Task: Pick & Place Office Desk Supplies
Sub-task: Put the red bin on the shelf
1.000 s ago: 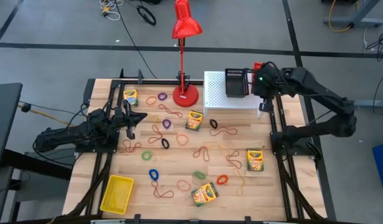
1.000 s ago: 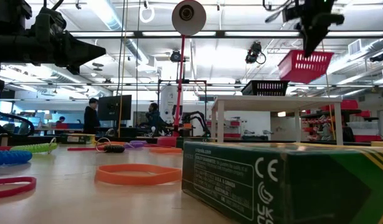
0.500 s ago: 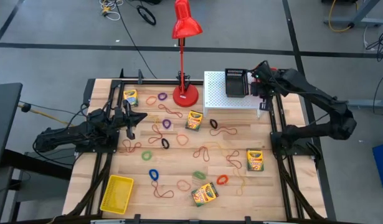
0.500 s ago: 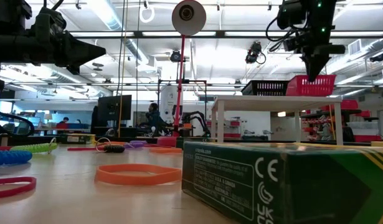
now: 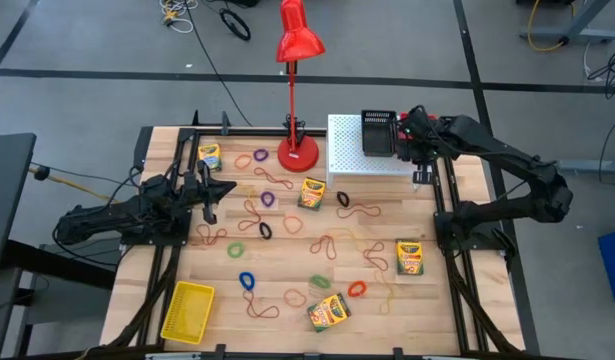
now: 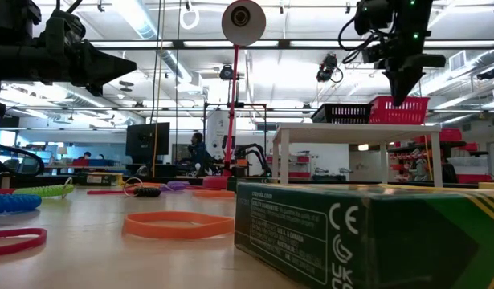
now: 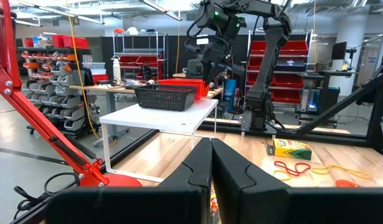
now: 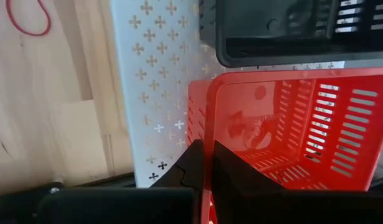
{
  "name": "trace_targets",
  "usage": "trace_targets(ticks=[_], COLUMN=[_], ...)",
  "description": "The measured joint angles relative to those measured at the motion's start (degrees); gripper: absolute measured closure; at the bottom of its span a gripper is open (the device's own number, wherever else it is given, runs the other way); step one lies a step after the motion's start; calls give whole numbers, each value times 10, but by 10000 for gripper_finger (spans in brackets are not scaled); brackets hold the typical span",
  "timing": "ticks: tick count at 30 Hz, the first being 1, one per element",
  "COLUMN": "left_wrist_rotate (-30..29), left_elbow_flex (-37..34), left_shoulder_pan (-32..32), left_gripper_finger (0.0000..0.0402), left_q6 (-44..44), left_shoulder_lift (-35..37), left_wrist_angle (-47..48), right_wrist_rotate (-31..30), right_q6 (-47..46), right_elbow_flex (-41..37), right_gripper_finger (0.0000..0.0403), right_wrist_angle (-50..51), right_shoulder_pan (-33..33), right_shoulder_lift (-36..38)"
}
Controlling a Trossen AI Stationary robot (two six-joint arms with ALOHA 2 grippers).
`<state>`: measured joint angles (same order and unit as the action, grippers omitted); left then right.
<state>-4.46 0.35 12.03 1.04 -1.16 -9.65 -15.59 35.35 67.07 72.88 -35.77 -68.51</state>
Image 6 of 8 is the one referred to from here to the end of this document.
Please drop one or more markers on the shelf with red bins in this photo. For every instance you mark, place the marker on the shelf with red bins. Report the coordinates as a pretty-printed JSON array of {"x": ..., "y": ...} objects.
[{"x": 451, "y": 134}]

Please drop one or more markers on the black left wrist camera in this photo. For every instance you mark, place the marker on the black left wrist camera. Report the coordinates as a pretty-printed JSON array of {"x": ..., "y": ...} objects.
[{"x": 66, "y": 32}]

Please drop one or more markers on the small black camera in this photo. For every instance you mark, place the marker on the small black camera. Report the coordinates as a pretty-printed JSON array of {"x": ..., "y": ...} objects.
[{"x": 226, "y": 73}]

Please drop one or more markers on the black background robot arm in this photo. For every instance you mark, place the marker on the black background robot arm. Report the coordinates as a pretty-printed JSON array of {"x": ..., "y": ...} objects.
[{"x": 254, "y": 152}]

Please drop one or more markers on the white perforated riser shelf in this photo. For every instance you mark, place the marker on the white perforated riser shelf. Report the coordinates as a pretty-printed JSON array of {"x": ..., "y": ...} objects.
[{"x": 351, "y": 132}]

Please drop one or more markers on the black spotlight fixture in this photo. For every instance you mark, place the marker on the black spotlight fixture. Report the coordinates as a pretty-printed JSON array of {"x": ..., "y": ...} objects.
[{"x": 487, "y": 74}]

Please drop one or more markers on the red desk lamp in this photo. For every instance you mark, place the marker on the red desk lamp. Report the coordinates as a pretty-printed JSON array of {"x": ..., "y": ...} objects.
[{"x": 250, "y": 28}]

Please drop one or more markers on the black table edge frame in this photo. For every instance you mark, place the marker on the black table edge frame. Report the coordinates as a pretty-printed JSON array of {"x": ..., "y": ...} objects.
[{"x": 50, "y": 179}]

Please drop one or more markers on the orange silicone wristband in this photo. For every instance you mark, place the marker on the orange silicone wristband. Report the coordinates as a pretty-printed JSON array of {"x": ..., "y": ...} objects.
[{"x": 178, "y": 232}]

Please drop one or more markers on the black metal stand frame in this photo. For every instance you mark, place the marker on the black metal stand frame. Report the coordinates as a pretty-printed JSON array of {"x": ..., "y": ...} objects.
[{"x": 250, "y": 104}]

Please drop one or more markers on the black plastic basket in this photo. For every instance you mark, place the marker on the black plastic basket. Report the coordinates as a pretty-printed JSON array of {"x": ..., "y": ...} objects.
[{"x": 343, "y": 114}]

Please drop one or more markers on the pink-red silicone wristband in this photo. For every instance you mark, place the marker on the pink-red silicone wristband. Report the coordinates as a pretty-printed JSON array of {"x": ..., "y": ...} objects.
[{"x": 39, "y": 240}]

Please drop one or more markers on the small table lamp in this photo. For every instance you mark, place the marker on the small table lamp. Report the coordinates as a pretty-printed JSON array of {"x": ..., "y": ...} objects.
[{"x": 62, "y": 150}]

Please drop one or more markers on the rack with red bins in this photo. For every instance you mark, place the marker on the rack with red bins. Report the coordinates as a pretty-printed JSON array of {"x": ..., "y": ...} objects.
[{"x": 299, "y": 160}]

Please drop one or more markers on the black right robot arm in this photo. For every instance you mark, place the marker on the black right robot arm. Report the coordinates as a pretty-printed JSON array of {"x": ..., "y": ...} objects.
[{"x": 415, "y": 20}]

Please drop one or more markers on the person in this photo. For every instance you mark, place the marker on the person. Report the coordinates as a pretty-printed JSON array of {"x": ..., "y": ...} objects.
[
  {"x": 198, "y": 152},
  {"x": 86, "y": 155}
]

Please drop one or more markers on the black computer monitor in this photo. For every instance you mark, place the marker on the black computer monitor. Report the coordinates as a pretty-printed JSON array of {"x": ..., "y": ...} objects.
[{"x": 146, "y": 138}]

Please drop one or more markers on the red plastic basket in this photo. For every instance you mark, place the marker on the red plastic basket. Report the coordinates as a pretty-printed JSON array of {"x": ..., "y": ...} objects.
[{"x": 399, "y": 110}]

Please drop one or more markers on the white machine column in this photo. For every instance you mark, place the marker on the white machine column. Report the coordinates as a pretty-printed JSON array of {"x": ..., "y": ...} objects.
[{"x": 216, "y": 132}]

